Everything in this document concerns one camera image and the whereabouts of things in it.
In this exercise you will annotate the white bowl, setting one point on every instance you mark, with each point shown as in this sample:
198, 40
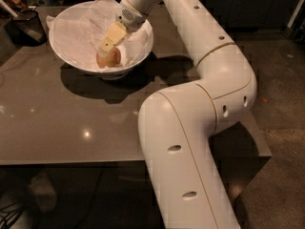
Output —
66, 26

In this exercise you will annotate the white paper liner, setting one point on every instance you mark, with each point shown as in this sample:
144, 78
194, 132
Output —
82, 26

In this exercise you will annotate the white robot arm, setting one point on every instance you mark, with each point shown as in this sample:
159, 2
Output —
176, 123

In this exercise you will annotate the white cloth under table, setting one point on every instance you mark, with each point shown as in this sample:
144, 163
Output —
43, 192

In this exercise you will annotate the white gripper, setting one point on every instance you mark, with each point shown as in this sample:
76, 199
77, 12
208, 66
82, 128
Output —
132, 16

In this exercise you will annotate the items in pen holder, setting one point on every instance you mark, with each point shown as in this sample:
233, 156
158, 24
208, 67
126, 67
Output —
9, 4

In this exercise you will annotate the black mesh pen holder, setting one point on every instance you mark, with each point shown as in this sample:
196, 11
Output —
30, 28

